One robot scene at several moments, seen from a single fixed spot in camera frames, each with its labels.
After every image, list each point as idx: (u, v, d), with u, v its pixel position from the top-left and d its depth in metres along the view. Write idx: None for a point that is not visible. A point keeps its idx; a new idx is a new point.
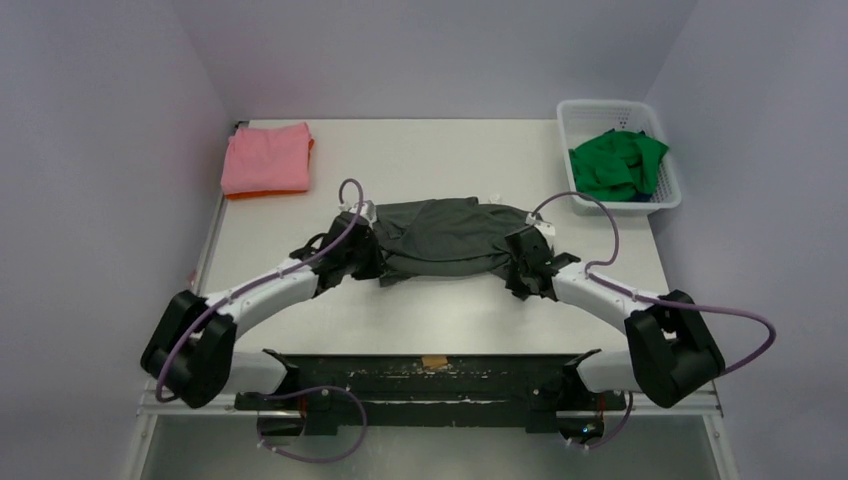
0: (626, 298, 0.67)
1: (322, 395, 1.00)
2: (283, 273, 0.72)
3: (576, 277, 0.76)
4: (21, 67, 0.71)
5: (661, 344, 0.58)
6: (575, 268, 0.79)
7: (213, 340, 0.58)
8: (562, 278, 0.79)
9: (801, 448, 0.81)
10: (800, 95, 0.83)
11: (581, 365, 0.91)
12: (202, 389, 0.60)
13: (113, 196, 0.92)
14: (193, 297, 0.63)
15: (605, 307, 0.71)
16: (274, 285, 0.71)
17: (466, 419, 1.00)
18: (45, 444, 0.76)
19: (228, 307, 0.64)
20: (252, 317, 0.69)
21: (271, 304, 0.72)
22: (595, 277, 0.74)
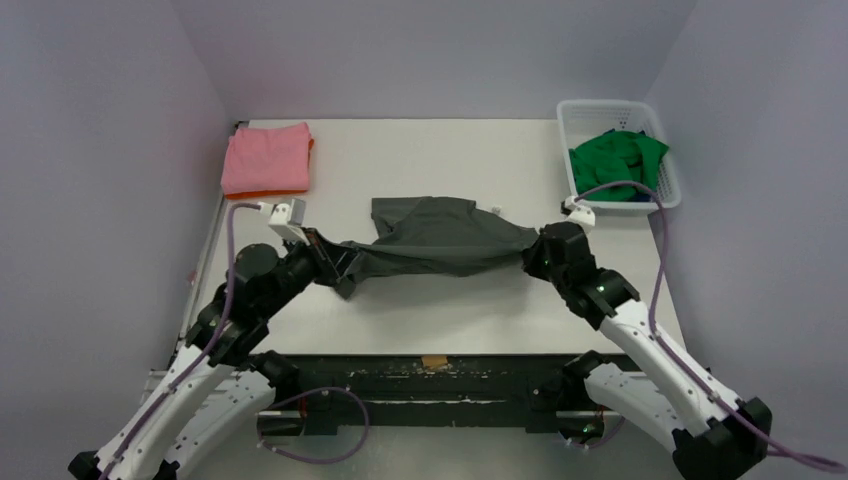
0: (702, 393, 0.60)
1: (322, 396, 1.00)
2: (172, 388, 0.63)
3: (637, 334, 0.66)
4: (21, 67, 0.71)
5: (728, 460, 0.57)
6: (636, 311, 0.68)
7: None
8: (619, 324, 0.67)
9: (801, 447, 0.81)
10: (800, 94, 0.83)
11: (591, 380, 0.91)
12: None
13: (113, 196, 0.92)
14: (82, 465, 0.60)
15: (661, 379, 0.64)
16: (170, 404, 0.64)
17: (465, 419, 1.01)
18: (45, 445, 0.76)
19: (118, 467, 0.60)
20: (170, 435, 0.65)
21: (188, 411, 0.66)
22: (660, 342, 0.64)
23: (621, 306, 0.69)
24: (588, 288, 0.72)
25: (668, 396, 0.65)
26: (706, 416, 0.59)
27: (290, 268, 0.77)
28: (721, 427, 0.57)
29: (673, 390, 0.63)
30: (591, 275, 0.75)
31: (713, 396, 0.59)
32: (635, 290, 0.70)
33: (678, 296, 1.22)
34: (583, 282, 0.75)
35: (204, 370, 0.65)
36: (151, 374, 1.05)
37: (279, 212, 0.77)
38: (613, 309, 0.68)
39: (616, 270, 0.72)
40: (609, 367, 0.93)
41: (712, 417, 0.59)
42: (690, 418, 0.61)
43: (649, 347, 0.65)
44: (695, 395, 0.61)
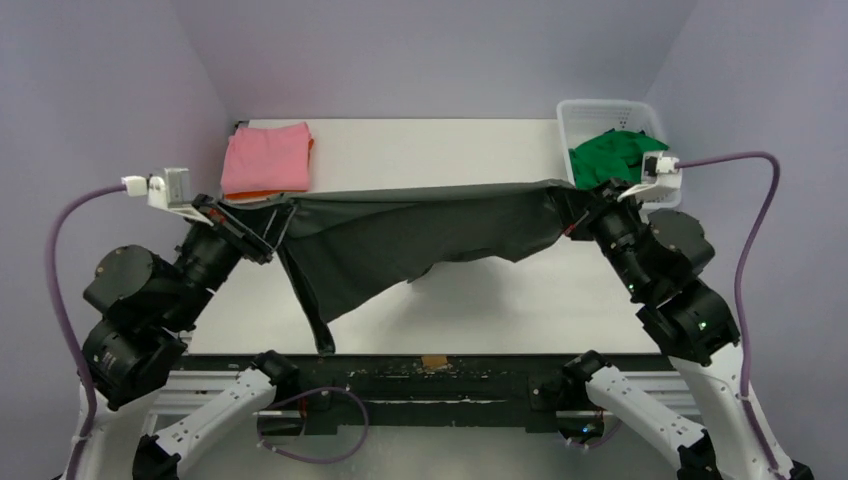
0: (767, 466, 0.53)
1: (322, 396, 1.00)
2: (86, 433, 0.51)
3: (725, 390, 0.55)
4: (25, 65, 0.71)
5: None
6: (730, 362, 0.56)
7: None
8: (710, 376, 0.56)
9: (803, 448, 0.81)
10: (799, 93, 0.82)
11: (593, 384, 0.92)
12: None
13: (111, 195, 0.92)
14: None
15: (726, 436, 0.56)
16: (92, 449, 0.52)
17: (466, 419, 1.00)
18: (41, 446, 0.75)
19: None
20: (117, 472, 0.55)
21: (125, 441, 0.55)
22: (748, 406, 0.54)
23: (714, 351, 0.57)
24: (681, 312, 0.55)
25: (718, 447, 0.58)
26: None
27: (198, 261, 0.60)
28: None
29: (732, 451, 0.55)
30: (683, 292, 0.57)
31: (777, 473, 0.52)
32: (737, 334, 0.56)
33: None
34: (676, 304, 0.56)
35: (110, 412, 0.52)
36: None
37: (152, 191, 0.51)
38: (707, 358, 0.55)
39: (716, 295, 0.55)
40: (610, 371, 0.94)
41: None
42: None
43: (735, 411, 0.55)
44: (757, 466, 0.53)
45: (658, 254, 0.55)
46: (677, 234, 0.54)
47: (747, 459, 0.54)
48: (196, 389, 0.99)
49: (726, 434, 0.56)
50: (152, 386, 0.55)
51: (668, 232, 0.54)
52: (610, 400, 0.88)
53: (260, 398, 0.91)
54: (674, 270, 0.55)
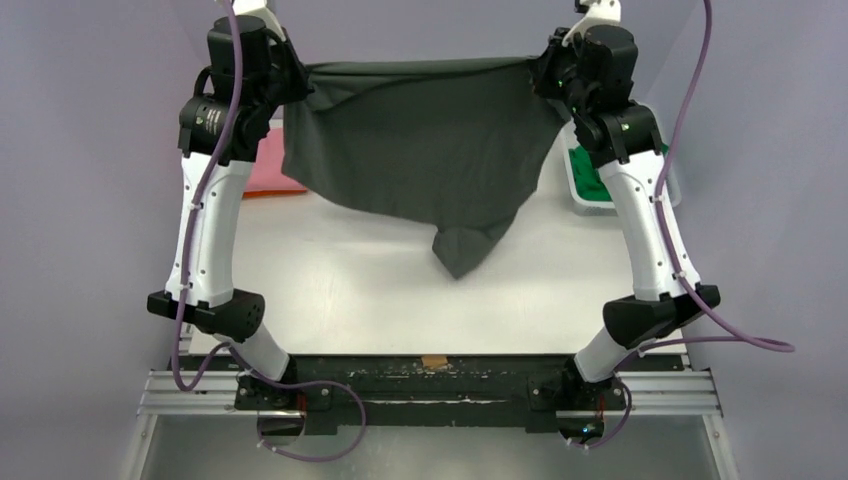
0: (668, 266, 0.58)
1: (322, 394, 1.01)
2: (198, 204, 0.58)
3: (638, 191, 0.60)
4: (24, 69, 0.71)
5: (648, 326, 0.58)
6: (651, 165, 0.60)
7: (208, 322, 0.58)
8: (626, 176, 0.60)
9: (803, 447, 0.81)
10: (796, 94, 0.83)
11: (582, 354, 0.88)
12: (242, 322, 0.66)
13: (112, 195, 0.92)
14: (162, 303, 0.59)
15: (637, 239, 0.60)
16: (204, 224, 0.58)
17: (467, 418, 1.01)
18: (43, 444, 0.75)
19: (194, 292, 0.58)
20: (225, 253, 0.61)
21: (230, 225, 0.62)
22: (658, 206, 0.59)
23: (635, 154, 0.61)
24: (609, 117, 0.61)
25: (632, 258, 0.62)
26: (661, 288, 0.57)
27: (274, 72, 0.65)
28: (669, 301, 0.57)
29: (644, 251, 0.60)
30: (615, 105, 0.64)
31: (678, 274, 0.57)
32: (660, 141, 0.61)
33: None
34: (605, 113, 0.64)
35: (221, 173, 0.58)
36: (151, 374, 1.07)
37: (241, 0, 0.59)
38: (627, 156, 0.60)
39: (649, 112, 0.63)
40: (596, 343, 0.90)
41: (667, 291, 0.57)
42: (645, 285, 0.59)
43: (646, 210, 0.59)
44: (661, 267, 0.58)
45: (588, 54, 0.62)
46: (603, 34, 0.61)
47: (653, 261, 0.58)
48: (199, 388, 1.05)
49: (637, 234, 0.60)
50: (249, 156, 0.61)
51: (599, 32, 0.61)
52: (597, 358, 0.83)
53: (276, 357, 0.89)
54: (601, 70, 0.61)
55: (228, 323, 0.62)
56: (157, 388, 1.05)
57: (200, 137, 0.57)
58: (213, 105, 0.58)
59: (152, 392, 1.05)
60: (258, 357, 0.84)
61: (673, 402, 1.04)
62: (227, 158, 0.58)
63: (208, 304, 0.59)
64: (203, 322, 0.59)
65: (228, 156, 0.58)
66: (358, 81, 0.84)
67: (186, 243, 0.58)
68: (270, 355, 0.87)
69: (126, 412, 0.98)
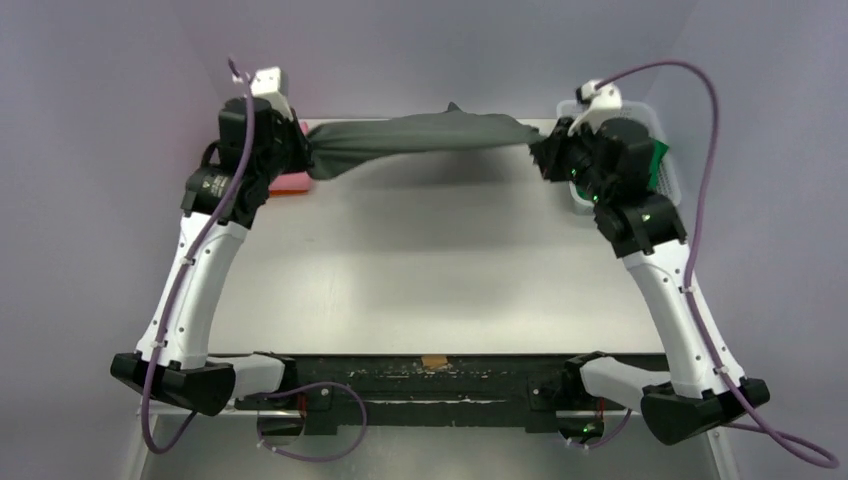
0: (709, 363, 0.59)
1: (322, 394, 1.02)
2: (190, 259, 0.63)
3: (667, 281, 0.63)
4: (23, 70, 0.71)
5: (695, 429, 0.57)
6: (673, 257, 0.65)
7: (176, 393, 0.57)
8: (654, 267, 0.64)
9: (803, 448, 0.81)
10: (797, 94, 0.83)
11: (587, 366, 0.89)
12: (211, 402, 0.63)
13: (112, 196, 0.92)
14: (126, 368, 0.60)
15: (672, 334, 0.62)
16: (192, 279, 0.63)
17: (466, 418, 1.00)
18: (43, 445, 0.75)
19: (167, 351, 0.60)
20: (205, 314, 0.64)
21: (213, 287, 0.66)
22: (689, 300, 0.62)
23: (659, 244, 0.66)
24: (629, 210, 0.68)
25: (668, 353, 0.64)
26: (704, 385, 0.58)
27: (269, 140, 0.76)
28: (716, 401, 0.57)
29: (681, 345, 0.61)
30: (638, 196, 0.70)
31: (720, 371, 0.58)
32: (683, 230, 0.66)
33: None
34: (625, 203, 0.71)
35: (217, 233, 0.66)
36: None
37: (265, 81, 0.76)
38: (650, 246, 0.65)
39: (671, 201, 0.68)
40: (601, 360, 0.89)
41: (709, 389, 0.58)
42: (685, 382, 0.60)
43: (677, 301, 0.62)
44: (701, 363, 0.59)
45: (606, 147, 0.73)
46: (627, 131, 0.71)
47: (691, 356, 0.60)
48: None
49: (671, 329, 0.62)
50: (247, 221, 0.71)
51: (616, 129, 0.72)
52: (609, 384, 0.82)
53: (271, 369, 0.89)
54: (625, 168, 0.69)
55: (195, 400, 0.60)
56: None
57: (203, 201, 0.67)
58: (220, 174, 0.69)
59: None
60: (255, 372, 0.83)
61: None
62: (224, 220, 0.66)
63: (179, 366, 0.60)
64: (170, 392, 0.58)
65: (228, 217, 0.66)
66: (356, 156, 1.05)
67: (171, 297, 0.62)
68: (265, 366, 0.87)
69: (127, 412, 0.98)
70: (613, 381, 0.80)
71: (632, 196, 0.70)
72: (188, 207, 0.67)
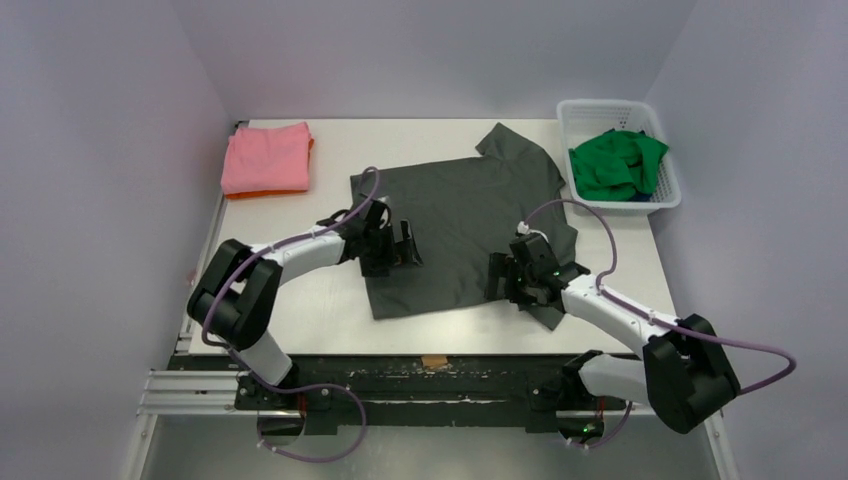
0: (643, 320, 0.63)
1: (322, 395, 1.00)
2: (316, 235, 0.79)
3: (587, 293, 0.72)
4: (21, 70, 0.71)
5: (675, 379, 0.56)
6: (585, 281, 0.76)
7: (263, 278, 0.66)
8: (571, 292, 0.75)
9: (803, 449, 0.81)
10: (796, 96, 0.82)
11: (584, 369, 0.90)
12: (247, 329, 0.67)
13: (111, 196, 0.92)
14: (239, 245, 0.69)
15: (616, 326, 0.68)
16: (309, 243, 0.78)
17: (466, 418, 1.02)
18: (42, 446, 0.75)
19: (271, 254, 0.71)
20: (290, 269, 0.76)
21: (305, 259, 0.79)
22: (606, 293, 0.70)
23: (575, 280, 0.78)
24: (547, 276, 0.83)
25: (629, 341, 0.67)
26: (648, 334, 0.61)
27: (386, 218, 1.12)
28: (664, 341, 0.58)
29: (621, 325, 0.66)
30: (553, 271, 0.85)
31: (651, 318, 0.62)
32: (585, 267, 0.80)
33: (678, 295, 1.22)
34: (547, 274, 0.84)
35: (334, 237, 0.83)
36: (151, 373, 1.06)
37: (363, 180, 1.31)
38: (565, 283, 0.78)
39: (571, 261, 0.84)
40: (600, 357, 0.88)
41: (654, 334, 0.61)
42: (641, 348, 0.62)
43: (599, 302, 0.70)
44: (639, 325, 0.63)
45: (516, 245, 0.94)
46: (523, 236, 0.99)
47: (629, 324, 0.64)
48: (199, 388, 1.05)
49: (611, 321, 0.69)
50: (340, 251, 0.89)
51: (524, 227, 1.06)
52: (612, 380, 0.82)
53: (281, 362, 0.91)
54: (526, 256, 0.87)
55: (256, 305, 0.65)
56: (157, 388, 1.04)
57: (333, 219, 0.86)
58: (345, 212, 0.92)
59: (152, 392, 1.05)
60: (260, 362, 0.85)
61: None
62: (341, 235, 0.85)
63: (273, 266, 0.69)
64: (257, 277, 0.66)
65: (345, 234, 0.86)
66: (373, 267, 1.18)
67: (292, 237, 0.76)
68: (274, 361, 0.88)
69: (127, 412, 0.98)
70: (616, 380, 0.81)
71: (547, 269, 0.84)
72: (322, 218, 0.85)
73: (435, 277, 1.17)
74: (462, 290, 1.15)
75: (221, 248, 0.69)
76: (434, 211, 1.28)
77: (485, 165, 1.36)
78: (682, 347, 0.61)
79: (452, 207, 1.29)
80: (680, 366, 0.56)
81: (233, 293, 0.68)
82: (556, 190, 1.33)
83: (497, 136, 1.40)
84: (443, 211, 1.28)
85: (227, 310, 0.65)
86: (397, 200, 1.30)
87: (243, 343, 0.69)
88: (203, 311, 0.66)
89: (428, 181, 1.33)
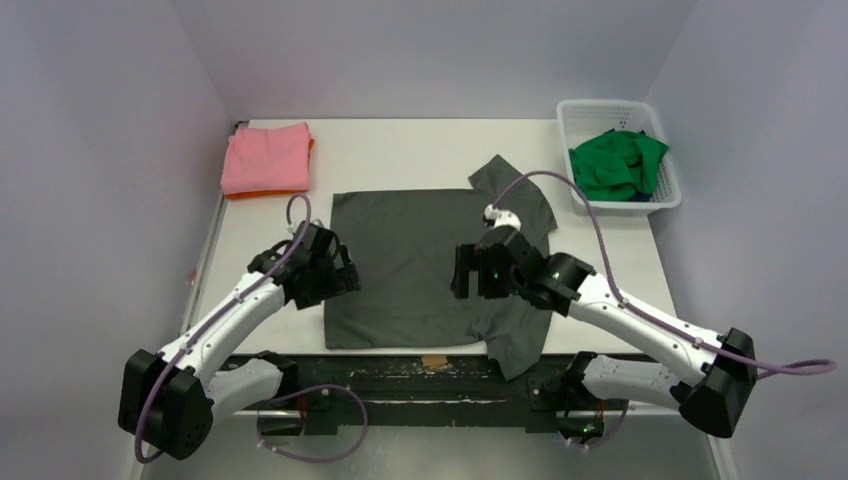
0: (687, 344, 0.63)
1: (322, 395, 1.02)
2: (242, 297, 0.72)
3: (607, 306, 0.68)
4: (21, 69, 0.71)
5: (727, 408, 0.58)
6: (600, 286, 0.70)
7: (180, 397, 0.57)
8: (589, 303, 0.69)
9: (803, 450, 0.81)
10: (796, 96, 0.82)
11: (586, 376, 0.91)
12: (185, 439, 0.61)
13: (111, 196, 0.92)
14: (148, 356, 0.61)
15: (645, 341, 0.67)
16: (237, 313, 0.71)
17: (466, 418, 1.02)
18: (42, 447, 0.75)
19: (188, 358, 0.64)
20: (221, 350, 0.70)
21: (237, 332, 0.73)
22: (631, 307, 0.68)
23: (581, 287, 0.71)
24: (547, 282, 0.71)
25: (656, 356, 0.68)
26: (699, 362, 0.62)
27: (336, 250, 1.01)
28: (715, 370, 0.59)
29: (659, 343, 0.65)
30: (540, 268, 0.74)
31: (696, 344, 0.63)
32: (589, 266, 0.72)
33: (678, 295, 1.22)
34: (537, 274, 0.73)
35: (270, 287, 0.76)
36: None
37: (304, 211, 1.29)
38: (576, 293, 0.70)
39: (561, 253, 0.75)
40: (599, 360, 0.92)
41: (705, 362, 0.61)
42: (686, 372, 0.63)
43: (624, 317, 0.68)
44: (680, 349, 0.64)
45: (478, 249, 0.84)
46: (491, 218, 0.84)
47: (670, 347, 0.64)
48: None
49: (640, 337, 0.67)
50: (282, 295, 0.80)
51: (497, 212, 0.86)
52: (618, 385, 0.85)
53: (268, 381, 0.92)
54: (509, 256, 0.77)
55: (183, 422, 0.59)
56: None
57: (267, 260, 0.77)
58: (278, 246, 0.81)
59: None
60: (245, 396, 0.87)
61: None
62: (278, 279, 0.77)
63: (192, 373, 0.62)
64: (172, 395, 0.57)
65: (280, 277, 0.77)
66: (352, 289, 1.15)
67: (211, 317, 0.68)
68: (255, 387, 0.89)
69: None
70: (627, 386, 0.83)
71: (536, 269, 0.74)
72: (252, 263, 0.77)
73: (417, 292, 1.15)
74: (420, 329, 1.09)
75: (128, 363, 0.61)
76: (390, 243, 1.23)
77: (474, 201, 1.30)
78: None
79: (452, 210, 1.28)
80: (731, 393, 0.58)
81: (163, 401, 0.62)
82: (547, 232, 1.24)
83: (492, 169, 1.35)
84: (443, 214, 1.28)
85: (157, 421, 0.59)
86: (376, 216, 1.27)
87: (187, 448, 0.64)
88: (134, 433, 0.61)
89: (388, 210, 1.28)
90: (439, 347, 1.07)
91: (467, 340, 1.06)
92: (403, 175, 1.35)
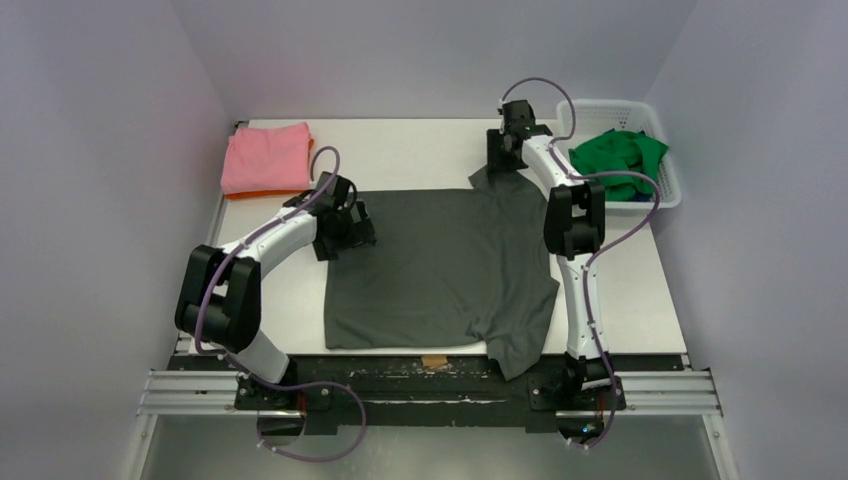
0: (562, 174, 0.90)
1: (322, 394, 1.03)
2: (284, 219, 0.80)
3: (539, 146, 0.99)
4: (19, 69, 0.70)
5: (561, 212, 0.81)
6: (542, 139, 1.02)
7: (244, 279, 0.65)
8: (530, 144, 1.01)
9: (804, 451, 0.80)
10: (796, 96, 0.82)
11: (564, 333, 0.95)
12: (239, 331, 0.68)
13: (109, 195, 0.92)
14: (211, 249, 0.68)
15: (546, 173, 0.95)
16: (281, 230, 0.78)
17: (467, 418, 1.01)
18: (41, 446, 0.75)
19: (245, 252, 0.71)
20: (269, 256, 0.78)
21: (281, 247, 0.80)
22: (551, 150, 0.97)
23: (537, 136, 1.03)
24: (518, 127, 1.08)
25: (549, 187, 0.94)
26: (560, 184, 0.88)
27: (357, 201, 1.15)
28: (564, 189, 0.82)
29: (549, 176, 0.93)
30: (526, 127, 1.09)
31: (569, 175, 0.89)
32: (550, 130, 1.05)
33: (678, 295, 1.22)
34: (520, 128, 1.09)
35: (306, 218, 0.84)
36: (151, 373, 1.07)
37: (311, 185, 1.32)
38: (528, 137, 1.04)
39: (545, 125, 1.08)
40: None
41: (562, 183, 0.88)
42: None
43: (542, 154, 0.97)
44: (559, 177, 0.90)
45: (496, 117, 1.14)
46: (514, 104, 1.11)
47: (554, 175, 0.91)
48: (199, 389, 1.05)
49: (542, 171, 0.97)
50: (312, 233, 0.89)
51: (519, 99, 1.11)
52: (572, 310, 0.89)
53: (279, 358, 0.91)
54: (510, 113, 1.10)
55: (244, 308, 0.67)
56: (158, 389, 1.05)
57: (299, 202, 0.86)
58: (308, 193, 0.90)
59: (152, 392, 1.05)
60: (257, 361, 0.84)
61: (674, 404, 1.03)
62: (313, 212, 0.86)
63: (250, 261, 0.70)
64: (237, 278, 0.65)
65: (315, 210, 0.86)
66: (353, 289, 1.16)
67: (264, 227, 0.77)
68: (272, 360, 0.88)
69: (127, 412, 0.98)
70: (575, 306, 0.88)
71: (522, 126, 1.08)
72: (288, 201, 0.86)
73: (417, 293, 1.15)
74: (420, 329, 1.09)
75: (193, 256, 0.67)
76: (391, 243, 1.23)
77: (474, 202, 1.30)
78: (580, 201, 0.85)
79: (453, 211, 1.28)
80: (567, 205, 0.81)
81: (220, 297, 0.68)
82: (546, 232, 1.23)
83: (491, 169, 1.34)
84: (443, 214, 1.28)
85: (218, 313, 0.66)
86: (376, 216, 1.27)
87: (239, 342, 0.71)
88: (191, 324, 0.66)
89: (388, 211, 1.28)
90: (439, 346, 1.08)
91: (467, 341, 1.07)
92: (403, 176, 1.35)
